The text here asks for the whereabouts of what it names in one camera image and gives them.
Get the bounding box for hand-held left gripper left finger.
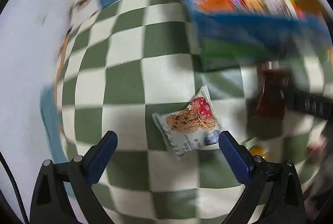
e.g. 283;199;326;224
29;130;119;224

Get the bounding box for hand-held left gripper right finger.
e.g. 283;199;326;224
219;130;307;224

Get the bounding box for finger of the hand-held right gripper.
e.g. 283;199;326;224
280;82;333;121

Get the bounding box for dark red packet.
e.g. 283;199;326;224
248;63;292;119

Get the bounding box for white cookie packet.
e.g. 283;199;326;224
152;86;226;161

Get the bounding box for printed cardboard box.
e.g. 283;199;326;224
169;0;331;74

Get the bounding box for light blue cushion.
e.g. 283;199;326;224
39;86;79;199

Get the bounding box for green checkered mat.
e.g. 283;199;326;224
53;0;333;217

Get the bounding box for bear print pillow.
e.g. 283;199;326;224
68;0;100;22

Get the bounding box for black cable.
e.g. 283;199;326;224
0;152;30;224

